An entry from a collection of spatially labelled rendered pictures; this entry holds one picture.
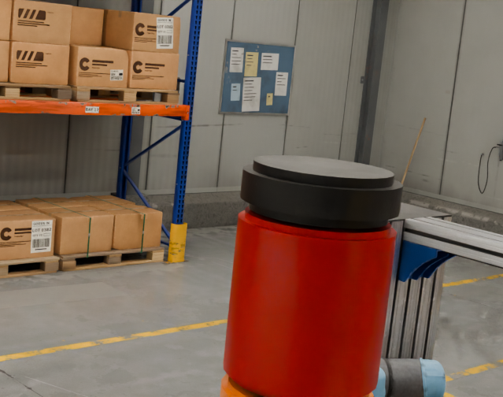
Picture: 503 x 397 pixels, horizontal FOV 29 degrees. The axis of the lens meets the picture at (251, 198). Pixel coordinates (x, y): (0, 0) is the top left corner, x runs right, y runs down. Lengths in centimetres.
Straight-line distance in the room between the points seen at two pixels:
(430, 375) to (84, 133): 936
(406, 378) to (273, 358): 142
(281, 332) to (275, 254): 2
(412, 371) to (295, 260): 144
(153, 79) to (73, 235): 170
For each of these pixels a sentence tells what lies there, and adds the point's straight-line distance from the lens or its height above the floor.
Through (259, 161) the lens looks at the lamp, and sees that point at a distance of 30.
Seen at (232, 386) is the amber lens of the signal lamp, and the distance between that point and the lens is 32.
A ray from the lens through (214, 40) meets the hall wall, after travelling 1190.
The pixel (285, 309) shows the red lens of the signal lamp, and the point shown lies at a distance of 29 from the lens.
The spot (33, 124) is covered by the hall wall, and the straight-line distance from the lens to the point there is 1057.
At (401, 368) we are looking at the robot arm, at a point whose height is 185.
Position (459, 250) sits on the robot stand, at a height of 199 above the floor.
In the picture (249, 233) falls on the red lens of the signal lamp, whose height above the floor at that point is 232.
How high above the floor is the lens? 238
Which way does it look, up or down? 9 degrees down
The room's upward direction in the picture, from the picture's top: 6 degrees clockwise
